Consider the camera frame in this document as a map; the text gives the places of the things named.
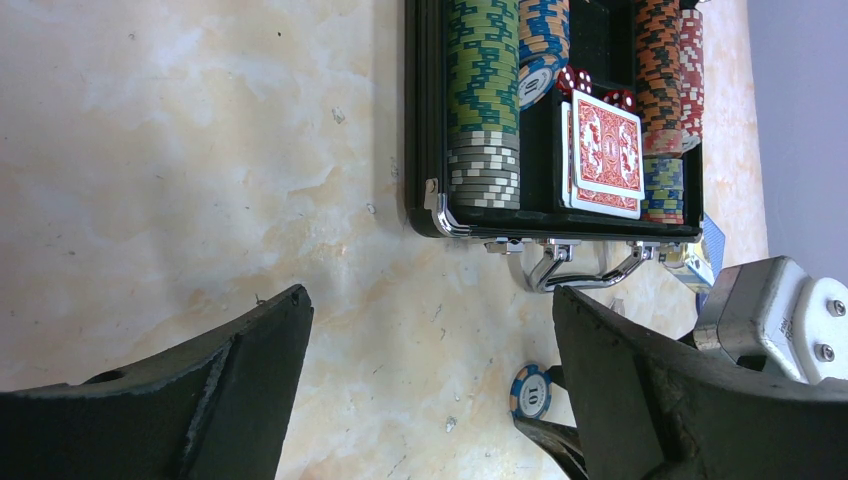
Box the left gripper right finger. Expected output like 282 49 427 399
552 287 847 479

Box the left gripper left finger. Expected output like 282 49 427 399
1 285 314 479

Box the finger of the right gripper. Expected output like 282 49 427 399
548 365 567 390
513 417 588 480

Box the blue poker chip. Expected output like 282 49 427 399
509 363 552 420

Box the black aluminium poker case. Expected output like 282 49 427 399
405 1 704 293

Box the blue playing card box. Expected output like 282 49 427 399
659 214 726 295

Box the red playing card deck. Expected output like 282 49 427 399
561 91 646 220

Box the red die in case top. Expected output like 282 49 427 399
602 89 636 113

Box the red die in case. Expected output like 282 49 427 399
602 89 636 113
556 65 577 96
572 69 593 95

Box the red die in case bottom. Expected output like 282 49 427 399
556 65 577 96

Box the red die in case middle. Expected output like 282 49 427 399
572 69 593 95

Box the green grey chip stack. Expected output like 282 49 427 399
445 1 520 210

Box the purple blue chip stack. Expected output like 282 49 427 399
518 0 570 111

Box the orange black chip stack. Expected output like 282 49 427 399
634 0 684 225

